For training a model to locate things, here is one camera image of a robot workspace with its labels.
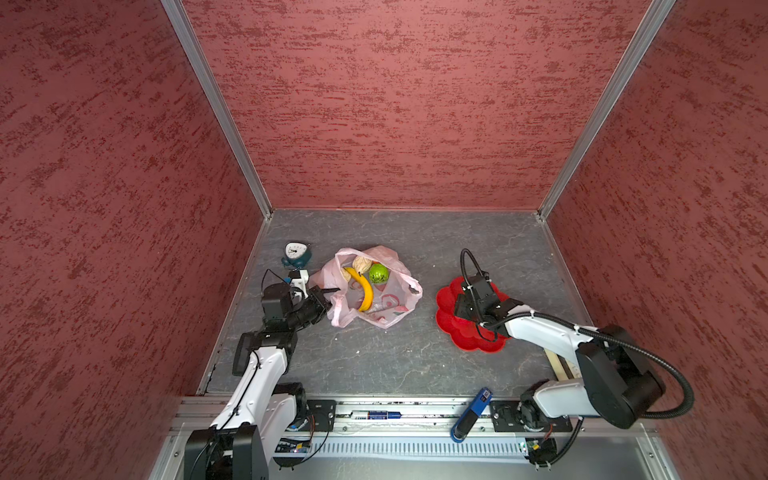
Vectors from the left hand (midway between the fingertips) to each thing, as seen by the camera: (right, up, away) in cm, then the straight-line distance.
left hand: (342, 295), depth 82 cm
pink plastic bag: (+7, +1, +16) cm, 17 cm away
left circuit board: (-12, -36, -9) cm, 39 cm away
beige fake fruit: (+3, +7, +16) cm, 18 cm away
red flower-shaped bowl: (+36, -12, +6) cm, 38 cm away
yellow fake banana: (+5, 0, +16) cm, 17 cm away
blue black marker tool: (+34, -27, -11) cm, 45 cm away
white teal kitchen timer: (-20, +10, +21) cm, 31 cm away
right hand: (+36, -7, +9) cm, 37 cm away
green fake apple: (+9, +5, +13) cm, 17 cm away
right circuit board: (+50, -36, -11) cm, 63 cm away
